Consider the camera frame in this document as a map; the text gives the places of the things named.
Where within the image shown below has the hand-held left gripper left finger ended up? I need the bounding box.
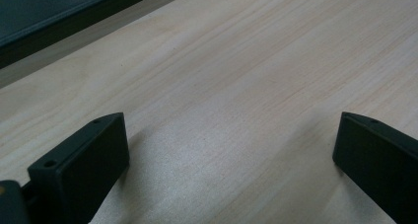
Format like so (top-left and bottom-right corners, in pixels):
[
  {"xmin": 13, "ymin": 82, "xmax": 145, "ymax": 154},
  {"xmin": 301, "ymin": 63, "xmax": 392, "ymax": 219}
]
[{"xmin": 27, "ymin": 112, "xmax": 130, "ymax": 224}]

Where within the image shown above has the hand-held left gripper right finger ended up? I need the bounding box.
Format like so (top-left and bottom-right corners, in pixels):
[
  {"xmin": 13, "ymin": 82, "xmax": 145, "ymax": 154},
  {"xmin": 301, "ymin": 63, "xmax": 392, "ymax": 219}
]
[{"xmin": 331, "ymin": 112, "xmax": 418, "ymax": 224}]

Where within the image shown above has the black two-tier metal rack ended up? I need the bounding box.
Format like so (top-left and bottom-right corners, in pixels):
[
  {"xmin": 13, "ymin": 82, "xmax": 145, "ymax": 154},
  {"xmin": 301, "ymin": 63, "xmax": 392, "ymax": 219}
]
[{"xmin": 0, "ymin": 0, "xmax": 170, "ymax": 69}]

